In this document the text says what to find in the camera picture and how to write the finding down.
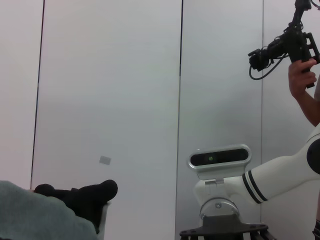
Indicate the person's bare hand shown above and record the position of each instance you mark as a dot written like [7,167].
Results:
[298,77]

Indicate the black handheld camera rig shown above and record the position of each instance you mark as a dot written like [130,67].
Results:
[295,45]

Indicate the person's bare forearm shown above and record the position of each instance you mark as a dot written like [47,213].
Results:
[311,110]

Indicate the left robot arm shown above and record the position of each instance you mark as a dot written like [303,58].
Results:
[280,175]

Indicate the white robot torso neck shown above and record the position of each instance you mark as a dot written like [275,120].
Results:
[217,197]

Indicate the black cloth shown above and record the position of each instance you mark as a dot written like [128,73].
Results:
[82,200]

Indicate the silver black head camera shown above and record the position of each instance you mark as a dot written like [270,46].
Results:
[220,157]

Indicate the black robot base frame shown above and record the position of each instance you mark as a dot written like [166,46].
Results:
[220,227]

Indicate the small grey wall sticker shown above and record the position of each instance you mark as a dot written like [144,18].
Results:
[105,160]

